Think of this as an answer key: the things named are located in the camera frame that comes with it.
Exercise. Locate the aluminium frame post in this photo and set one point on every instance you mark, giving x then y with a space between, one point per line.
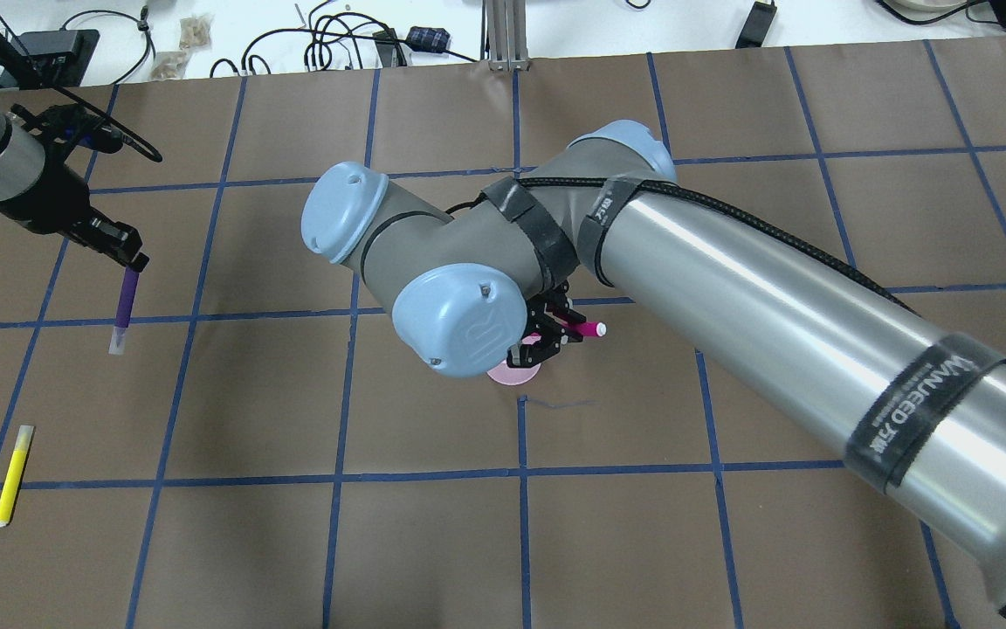
504 40

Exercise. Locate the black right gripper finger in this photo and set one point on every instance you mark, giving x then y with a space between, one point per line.
529 354
563 310

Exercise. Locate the purple marker pen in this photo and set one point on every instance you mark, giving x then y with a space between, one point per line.
124 312

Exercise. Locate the pink mesh cup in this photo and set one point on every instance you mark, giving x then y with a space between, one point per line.
507 375

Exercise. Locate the black power adapter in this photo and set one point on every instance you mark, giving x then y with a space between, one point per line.
757 25

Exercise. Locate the yellow marker pen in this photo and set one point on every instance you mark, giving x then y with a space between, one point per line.
15 473

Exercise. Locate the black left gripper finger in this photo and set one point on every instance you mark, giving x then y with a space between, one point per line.
118 241

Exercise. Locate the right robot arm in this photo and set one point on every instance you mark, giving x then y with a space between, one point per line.
916 411

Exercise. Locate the pink marker pen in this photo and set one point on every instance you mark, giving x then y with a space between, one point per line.
564 332

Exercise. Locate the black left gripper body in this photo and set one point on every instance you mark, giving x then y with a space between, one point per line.
51 203

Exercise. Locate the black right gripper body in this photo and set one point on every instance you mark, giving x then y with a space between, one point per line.
547 335

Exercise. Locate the small blue device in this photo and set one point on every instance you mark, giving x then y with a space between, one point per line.
428 39

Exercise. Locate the black camera stand base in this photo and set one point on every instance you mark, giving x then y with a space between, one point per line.
59 57

